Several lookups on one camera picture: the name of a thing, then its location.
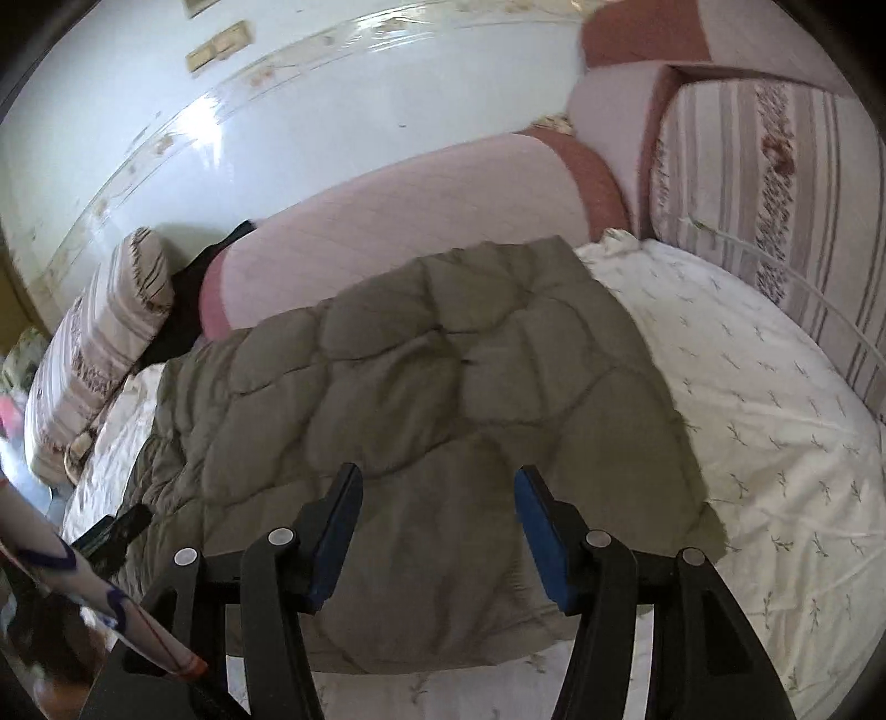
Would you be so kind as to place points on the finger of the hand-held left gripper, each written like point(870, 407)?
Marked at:
point(114, 533)

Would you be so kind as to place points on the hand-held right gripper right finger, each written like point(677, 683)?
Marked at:
point(547, 550)

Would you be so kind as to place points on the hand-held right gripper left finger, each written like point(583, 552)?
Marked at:
point(333, 547)

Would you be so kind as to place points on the grey quilted jacket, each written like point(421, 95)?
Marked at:
point(415, 388)

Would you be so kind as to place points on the beige patterned cloth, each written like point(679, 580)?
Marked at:
point(79, 453)

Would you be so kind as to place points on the stained glass window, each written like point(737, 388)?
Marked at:
point(12, 408)

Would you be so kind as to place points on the striped floral pillow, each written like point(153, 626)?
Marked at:
point(104, 332)

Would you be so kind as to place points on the white floral bed sheet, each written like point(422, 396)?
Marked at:
point(761, 450)

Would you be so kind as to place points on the black cloth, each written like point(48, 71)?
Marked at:
point(187, 291)

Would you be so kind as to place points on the pink rolled blanket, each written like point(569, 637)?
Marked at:
point(415, 208)

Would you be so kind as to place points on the striped floral folded quilt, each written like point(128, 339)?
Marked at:
point(761, 173)

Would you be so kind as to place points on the beige wall switch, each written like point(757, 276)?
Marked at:
point(199, 5)
point(216, 47)

